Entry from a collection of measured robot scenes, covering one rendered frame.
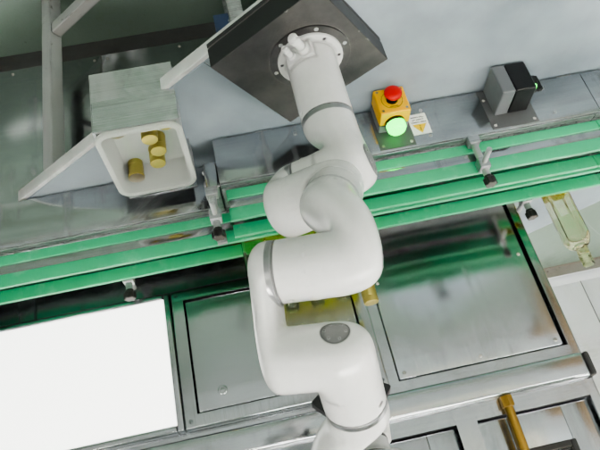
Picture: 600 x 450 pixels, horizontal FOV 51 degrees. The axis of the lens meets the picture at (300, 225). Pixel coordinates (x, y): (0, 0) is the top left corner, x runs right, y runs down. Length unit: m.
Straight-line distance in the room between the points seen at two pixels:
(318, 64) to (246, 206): 0.38
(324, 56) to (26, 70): 1.25
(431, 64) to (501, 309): 0.62
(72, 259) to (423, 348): 0.85
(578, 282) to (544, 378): 3.69
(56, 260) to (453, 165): 0.92
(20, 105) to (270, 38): 1.10
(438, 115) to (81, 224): 0.86
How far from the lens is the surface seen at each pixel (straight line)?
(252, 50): 1.19
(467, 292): 1.63
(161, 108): 1.30
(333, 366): 0.76
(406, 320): 1.58
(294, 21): 1.16
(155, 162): 1.40
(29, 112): 2.07
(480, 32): 1.43
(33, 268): 1.53
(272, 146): 1.43
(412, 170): 1.43
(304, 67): 1.15
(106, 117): 1.31
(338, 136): 1.04
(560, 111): 1.59
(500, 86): 1.49
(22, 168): 1.95
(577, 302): 5.16
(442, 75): 1.49
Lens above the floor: 1.66
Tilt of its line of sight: 29 degrees down
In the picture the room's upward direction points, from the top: 166 degrees clockwise
